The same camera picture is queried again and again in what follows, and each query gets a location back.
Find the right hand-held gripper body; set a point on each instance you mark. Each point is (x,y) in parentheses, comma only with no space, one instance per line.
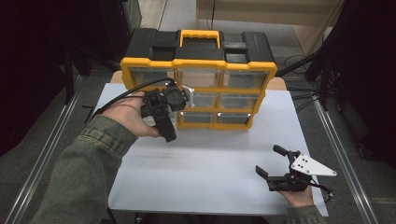
(306,166)

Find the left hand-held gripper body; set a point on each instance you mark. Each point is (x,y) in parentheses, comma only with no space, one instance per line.
(174,98)

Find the yellow black storage organizer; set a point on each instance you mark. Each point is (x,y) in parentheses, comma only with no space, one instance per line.
(199,53)

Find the person's right hand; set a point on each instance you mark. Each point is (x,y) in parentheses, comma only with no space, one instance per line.
(299,199)

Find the person's left hand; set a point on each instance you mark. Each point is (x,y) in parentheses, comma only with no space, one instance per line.
(127,115)

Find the grid of clear organizer drawers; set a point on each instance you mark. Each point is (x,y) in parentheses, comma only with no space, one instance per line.
(199,77)

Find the black metal stand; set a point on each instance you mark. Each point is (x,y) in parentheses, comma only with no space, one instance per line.
(317,68)
(70,77)

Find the beige wooden panel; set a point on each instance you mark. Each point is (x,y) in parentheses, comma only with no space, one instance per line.
(264,12)

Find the metal floor rail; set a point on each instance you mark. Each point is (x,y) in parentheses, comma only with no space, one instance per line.
(40,155)
(345,161)

